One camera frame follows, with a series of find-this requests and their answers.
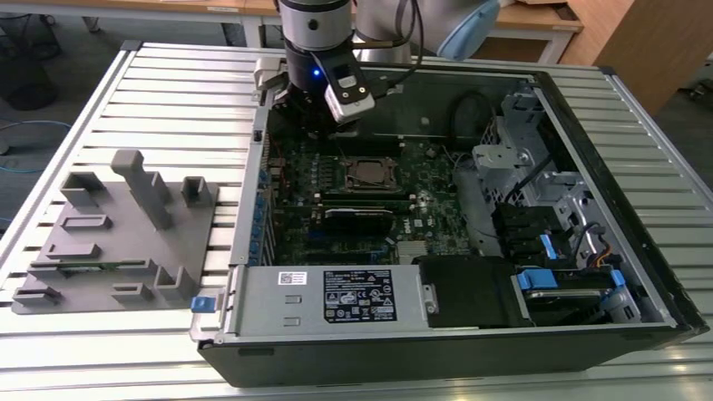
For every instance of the black PC case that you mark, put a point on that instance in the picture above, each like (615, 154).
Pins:
(390, 363)

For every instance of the blue disk carrier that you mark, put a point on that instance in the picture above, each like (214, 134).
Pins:
(535, 279)
(548, 246)

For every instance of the grey parts rack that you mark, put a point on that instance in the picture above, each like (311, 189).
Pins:
(128, 250)

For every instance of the silver drive cage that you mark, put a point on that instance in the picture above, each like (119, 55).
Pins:
(496, 156)

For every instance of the CPU socket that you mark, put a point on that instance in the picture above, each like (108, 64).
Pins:
(400, 189)

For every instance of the blue plastic tab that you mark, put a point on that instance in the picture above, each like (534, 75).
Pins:
(616, 279)

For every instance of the black disk bay block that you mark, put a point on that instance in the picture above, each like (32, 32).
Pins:
(524, 225)

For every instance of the silver CPU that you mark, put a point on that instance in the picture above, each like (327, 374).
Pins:
(374, 173)

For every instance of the silver power supply unit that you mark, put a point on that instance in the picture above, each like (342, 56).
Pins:
(262, 305)

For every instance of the wooden desk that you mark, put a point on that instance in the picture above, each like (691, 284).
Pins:
(167, 5)
(530, 21)

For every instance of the green motherboard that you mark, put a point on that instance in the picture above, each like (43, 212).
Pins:
(440, 209)

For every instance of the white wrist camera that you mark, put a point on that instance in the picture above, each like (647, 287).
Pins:
(351, 109)

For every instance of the silver hard disk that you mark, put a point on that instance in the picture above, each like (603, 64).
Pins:
(563, 295)

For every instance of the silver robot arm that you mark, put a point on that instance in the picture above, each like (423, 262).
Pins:
(312, 25)

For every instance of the silver chipset heatsink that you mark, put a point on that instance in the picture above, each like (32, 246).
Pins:
(412, 248)

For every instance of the black graphics card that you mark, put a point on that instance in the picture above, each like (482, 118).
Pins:
(356, 221)

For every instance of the wooden cabinet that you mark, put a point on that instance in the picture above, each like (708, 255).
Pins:
(657, 42)

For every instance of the blue case latch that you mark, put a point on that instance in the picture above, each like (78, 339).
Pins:
(203, 305)

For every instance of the green RAM stick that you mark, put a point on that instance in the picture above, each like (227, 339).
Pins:
(120, 263)

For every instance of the grey case release latch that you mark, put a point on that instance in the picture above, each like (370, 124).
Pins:
(267, 73)

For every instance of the black chair base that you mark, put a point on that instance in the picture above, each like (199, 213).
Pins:
(703, 89)

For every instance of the black plastic shroud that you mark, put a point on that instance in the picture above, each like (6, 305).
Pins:
(468, 292)

